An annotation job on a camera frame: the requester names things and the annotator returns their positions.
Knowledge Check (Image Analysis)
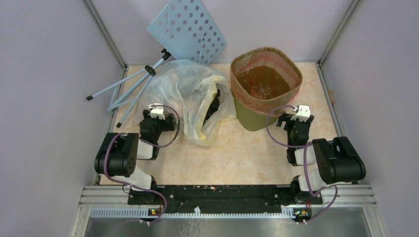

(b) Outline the light blue perforated music stand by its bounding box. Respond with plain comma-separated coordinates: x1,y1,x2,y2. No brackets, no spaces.
86,0,227,127

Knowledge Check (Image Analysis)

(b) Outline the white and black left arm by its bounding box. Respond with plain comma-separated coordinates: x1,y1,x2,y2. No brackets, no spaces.
94,106,180,204

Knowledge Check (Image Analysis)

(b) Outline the large translucent white plastic bag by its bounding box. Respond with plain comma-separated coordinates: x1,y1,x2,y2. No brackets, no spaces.
132,60,236,147

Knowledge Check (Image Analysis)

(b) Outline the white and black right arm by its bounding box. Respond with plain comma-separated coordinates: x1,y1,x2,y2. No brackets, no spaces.
276,113,366,191

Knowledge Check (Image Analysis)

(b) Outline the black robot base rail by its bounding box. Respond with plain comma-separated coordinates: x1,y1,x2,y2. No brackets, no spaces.
127,179,323,214

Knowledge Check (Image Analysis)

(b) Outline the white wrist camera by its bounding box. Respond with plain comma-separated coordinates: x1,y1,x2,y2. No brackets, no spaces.
291,105,311,122
148,103,166,120

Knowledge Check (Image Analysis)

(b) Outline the green mesh trash bin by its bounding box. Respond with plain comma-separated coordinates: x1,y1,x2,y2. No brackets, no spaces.
229,46,303,132

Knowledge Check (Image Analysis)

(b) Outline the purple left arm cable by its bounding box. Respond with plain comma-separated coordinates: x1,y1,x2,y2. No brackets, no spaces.
102,104,181,226

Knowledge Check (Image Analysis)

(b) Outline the wooden block by wall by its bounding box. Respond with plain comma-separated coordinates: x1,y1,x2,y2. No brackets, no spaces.
328,90,335,105

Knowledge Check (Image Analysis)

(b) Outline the red translucent trash bag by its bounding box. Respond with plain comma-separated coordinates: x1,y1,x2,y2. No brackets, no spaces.
229,46,303,118

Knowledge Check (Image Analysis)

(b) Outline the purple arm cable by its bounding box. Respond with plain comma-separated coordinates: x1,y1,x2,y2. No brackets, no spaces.
265,105,338,225
102,104,181,226

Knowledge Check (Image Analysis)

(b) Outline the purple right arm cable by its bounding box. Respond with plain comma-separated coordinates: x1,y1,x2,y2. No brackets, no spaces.
265,105,338,225

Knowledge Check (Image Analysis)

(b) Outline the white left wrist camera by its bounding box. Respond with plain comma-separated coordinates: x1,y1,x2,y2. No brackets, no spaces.
148,103,166,120

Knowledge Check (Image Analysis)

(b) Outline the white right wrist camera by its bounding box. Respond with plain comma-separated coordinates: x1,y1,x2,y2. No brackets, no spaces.
291,105,311,122

